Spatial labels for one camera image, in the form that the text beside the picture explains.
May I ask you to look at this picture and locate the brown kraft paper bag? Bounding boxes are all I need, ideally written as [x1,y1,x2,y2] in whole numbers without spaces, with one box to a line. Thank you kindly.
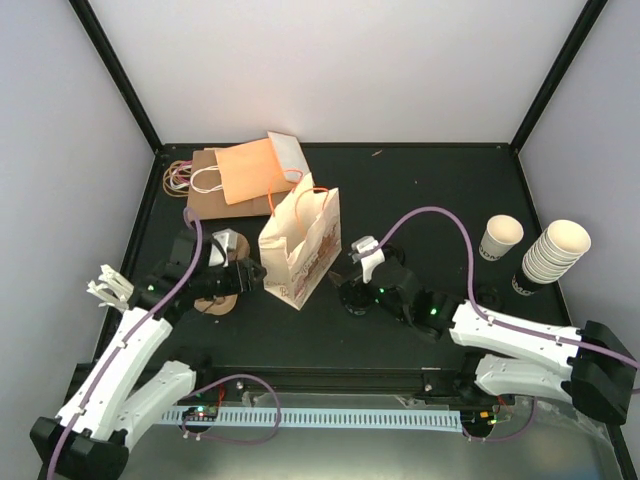
[162,139,304,220]

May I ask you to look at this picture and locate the stack of paper cups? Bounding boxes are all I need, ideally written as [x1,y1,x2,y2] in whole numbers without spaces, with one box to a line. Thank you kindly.
[511,219,592,297]

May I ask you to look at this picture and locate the printed white paper bag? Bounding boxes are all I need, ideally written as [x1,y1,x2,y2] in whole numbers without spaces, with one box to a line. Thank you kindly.
[258,173,342,310]

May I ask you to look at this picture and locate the orange kraft paper bag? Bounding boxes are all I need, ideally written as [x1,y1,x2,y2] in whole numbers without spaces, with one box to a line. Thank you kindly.
[214,132,310,205]

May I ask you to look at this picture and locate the brown pulp cup carrier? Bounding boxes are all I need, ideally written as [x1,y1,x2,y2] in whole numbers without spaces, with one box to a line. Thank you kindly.
[194,294,238,316]

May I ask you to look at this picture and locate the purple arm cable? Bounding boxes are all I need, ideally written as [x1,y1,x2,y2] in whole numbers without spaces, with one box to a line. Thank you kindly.
[366,206,640,371]
[46,210,283,479]

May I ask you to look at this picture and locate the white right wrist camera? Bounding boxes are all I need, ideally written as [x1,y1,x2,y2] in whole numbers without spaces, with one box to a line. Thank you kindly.
[350,235,385,284]

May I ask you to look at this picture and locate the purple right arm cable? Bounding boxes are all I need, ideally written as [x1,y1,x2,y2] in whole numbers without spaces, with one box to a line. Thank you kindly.
[366,206,640,371]

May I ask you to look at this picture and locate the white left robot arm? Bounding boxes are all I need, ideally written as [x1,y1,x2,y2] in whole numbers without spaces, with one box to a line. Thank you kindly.
[30,227,266,479]

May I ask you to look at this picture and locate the single paper coffee cup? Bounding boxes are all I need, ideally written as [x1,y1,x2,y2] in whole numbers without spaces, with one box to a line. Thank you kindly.
[479,214,524,261]

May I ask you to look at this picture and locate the white slotted cable rail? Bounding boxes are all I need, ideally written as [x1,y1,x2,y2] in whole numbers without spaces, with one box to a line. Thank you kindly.
[157,406,462,433]

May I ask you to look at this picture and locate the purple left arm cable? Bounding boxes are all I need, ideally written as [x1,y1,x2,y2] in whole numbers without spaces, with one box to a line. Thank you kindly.
[46,210,283,479]

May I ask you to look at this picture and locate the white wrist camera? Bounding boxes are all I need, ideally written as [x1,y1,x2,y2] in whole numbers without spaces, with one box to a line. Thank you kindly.
[350,235,385,284]
[208,228,250,267]

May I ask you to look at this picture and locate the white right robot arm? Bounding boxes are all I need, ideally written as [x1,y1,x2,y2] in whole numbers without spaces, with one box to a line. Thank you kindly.
[338,257,637,425]

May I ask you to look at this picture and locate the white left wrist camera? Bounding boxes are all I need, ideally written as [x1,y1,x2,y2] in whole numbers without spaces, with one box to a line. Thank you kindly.
[208,228,250,267]

